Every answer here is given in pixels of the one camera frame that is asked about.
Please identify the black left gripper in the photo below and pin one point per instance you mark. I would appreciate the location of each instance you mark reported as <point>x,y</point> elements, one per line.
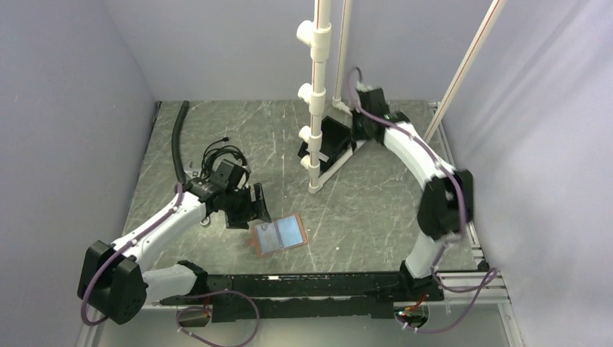
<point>240,220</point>

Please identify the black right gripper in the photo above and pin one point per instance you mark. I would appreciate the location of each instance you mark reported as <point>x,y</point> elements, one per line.
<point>357,136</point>

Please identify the black card tray box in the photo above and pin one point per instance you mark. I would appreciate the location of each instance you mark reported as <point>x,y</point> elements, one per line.
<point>336,141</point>

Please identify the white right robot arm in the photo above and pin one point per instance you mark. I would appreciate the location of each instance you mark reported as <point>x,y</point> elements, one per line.
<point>446,204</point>

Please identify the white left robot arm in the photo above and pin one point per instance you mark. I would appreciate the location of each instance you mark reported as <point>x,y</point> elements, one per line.
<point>117,278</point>

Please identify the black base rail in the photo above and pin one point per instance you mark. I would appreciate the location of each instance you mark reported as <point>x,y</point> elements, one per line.
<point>378,294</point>

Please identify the white pvc pipe frame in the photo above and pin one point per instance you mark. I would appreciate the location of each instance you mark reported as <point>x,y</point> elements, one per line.
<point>332,52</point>

